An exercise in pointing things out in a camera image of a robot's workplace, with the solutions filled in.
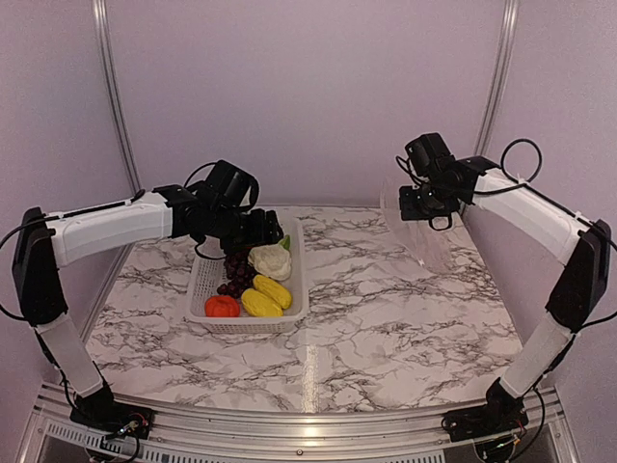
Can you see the purple toy grape bunch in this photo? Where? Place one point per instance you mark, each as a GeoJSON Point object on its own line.
{"type": "Point", "coordinates": [239, 275]}

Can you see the aluminium left frame post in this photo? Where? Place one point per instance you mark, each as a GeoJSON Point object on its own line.
{"type": "Point", "coordinates": [103, 32]}

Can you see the aluminium frame post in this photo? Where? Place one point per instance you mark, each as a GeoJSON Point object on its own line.
{"type": "Point", "coordinates": [505, 45]}
{"type": "Point", "coordinates": [103, 32]}

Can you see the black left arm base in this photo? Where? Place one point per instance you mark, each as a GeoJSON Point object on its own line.
{"type": "Point", "coordinates": [101, 411]}

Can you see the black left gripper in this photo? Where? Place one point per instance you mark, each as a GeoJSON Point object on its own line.
{"type": "Point", "coordinates": [264, 231]}

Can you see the aluminium right frame post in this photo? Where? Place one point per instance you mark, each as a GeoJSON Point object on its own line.
{"type": "Point", "coordinates": [505, 45]}

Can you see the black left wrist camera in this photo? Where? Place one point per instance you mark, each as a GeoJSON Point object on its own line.
{"type": "Point", "coordinates": [230, 187]}

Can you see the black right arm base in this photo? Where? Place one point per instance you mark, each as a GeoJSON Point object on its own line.
{"type": "Point", "coordinates": [487, 415]}

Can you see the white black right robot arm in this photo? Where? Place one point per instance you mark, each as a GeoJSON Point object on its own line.
{"type": "Point", "coordinates": [582, 248]}

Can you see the clear zip top bag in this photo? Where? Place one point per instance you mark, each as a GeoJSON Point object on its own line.
{"type": "Point", "coordinates": [429, 248]}

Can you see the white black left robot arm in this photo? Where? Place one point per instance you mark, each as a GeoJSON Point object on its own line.
{"type": "Point", "coordinates": [48, 242]}

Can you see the yellow toy corn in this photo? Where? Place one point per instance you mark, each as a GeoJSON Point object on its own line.
{"type": "Point", "coordinates": [257, 304]}
{"type": "Point", "coordinates": [274, 290]}

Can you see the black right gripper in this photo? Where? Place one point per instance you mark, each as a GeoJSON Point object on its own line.
{"type": "Point", "coordinates": [409, 212]}

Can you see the aluminium front frame rail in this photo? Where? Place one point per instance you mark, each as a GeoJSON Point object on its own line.
{"type": "Point", "coordinates": [183, 433]}

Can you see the white toy cauliflower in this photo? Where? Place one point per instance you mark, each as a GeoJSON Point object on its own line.
{"type": "Point", "coordinates": [273, 261]}

